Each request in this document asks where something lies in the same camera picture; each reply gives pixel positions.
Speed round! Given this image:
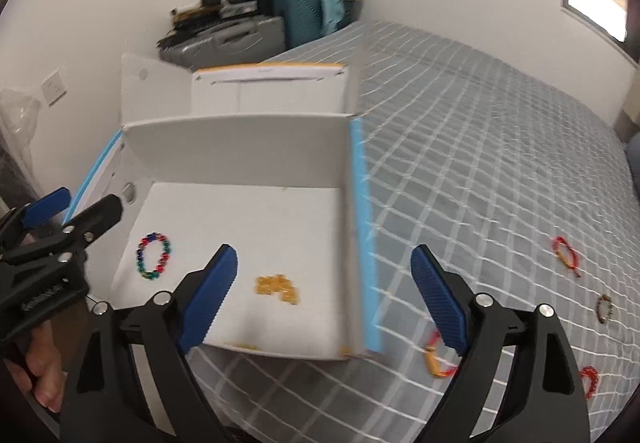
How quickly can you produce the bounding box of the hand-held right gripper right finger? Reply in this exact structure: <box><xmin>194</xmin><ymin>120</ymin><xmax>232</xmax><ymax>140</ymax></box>
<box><xmin>410</xmin><ymin>244</ymin><xmax>591</xmax><ymax>443</ymax></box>

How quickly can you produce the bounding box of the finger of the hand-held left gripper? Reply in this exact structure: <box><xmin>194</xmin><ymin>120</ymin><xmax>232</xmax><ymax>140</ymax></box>
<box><xmin>0</xmin><ymin>194</ymin><xmax>124</xmax><ymax>274</ymax></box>
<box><xmin>0</xmin><ymin>187</ymin><xmax>71</xmax><ymax>244</ymax></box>

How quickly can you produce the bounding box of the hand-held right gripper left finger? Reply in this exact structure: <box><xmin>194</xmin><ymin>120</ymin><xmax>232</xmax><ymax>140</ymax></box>
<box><xmin>59</xmin><ymin>244</ymin><xmax>241</xmax><ymax>443</ymax></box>

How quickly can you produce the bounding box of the multicoloured bead bracelet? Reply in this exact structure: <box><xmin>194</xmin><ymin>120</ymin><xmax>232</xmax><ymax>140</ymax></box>
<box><xmin>135</xmin><ymin>232</ymin><xmax>173</xmax><ymax>281</ymax></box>

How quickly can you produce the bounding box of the red cord gold tube bracelet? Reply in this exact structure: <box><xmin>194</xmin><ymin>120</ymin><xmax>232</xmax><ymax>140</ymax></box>
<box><xmin>422</xmin><ymin>329</ymin><xmax>460</xmax><ymax>380</ymax></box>

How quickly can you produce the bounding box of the amber bead bracelet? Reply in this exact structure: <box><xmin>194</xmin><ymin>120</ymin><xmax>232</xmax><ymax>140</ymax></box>
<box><xmin>256</xmin><ymin>274</ymin><xmax>301</xmax><ymax>306</ymax></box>

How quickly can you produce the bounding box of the white cardboard box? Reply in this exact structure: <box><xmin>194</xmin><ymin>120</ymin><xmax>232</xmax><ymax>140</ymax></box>
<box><xmin>62</xmin><ymin>53</ymin><xmax>386</xmax><ymax>364</ymax></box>

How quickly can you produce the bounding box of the red bead bracelet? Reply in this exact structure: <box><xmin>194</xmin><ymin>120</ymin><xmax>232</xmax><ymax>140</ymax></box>
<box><xmin>579</xmin><ymin>365</ymin><xmax>601</xmax><ymax>399</ymax></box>

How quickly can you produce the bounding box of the brown bead bracelet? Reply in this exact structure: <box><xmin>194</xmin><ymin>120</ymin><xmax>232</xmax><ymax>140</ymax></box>
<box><xmin>595</xmin><ymin>294</ymin><xmax>615</xmax><ymax>324</ymax></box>

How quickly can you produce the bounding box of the person's left hand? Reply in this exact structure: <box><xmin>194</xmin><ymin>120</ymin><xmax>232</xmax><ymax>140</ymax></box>
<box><xmin>10</xmin><ymin>322</ymin><xmax>68</xmax><ymax>414</ymax></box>

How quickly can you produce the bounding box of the clear plastic bag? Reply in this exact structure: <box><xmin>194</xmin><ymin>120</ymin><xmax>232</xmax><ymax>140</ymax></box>
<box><xmin>0</xmin><ymin>88</ymin><xmax>41</xmax><ymax>184</ymax></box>

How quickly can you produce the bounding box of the grey checked bed sheet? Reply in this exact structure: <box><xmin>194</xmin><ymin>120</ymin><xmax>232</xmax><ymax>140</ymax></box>
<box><xmin>190</xmin><ymin>18</ymin><xmax>640</xmax><ymax>443</ymax></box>

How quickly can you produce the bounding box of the grey suitcase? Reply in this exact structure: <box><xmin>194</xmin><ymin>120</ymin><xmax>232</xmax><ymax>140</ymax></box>
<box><xmin>160</xmin><ymin>15</ymin><xmax>287</xmax><ymax>71</ymax></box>

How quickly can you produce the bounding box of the blue-grey pillow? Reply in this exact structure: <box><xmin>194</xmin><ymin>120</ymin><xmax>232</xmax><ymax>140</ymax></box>
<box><xmin>625</xmin><ymin>133</ymin><xmax>640</xmax><ymax>196</ymax></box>

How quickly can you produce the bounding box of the teal suitcase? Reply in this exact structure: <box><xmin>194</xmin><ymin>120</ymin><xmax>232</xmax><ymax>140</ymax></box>
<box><xmin>272</xmin><ymin>0</ymin><xmax>323</xmax><ymax>51</ymax></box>

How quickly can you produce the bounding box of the light blue cloth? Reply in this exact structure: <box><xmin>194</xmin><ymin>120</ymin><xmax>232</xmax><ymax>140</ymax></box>
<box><xmin>320</xmin><ymin>0</ymin><xmax>347</xmax><ymax>31</ymax></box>

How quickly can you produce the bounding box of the white wall switch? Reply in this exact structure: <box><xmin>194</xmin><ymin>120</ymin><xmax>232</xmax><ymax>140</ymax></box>
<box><xmin>42</xmin><ymin>68</ymin><xmax>68</xmax><ymax>106</ymax></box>

